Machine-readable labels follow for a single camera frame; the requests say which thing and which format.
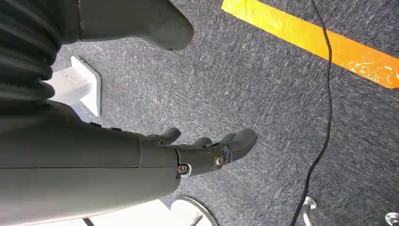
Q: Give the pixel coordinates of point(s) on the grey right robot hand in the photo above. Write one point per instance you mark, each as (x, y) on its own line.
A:
(78, 174)

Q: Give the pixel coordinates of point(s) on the white floor stand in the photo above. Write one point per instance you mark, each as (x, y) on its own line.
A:
(84, 84)

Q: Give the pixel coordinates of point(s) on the round grey floor base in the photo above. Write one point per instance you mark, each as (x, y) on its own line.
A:
(190, 212)

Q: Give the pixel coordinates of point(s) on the chrome chair base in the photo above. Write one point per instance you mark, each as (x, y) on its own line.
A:
(307, 207)

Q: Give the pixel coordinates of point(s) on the yellow floor tape strip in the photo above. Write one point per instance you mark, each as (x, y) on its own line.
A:
(311, 39)

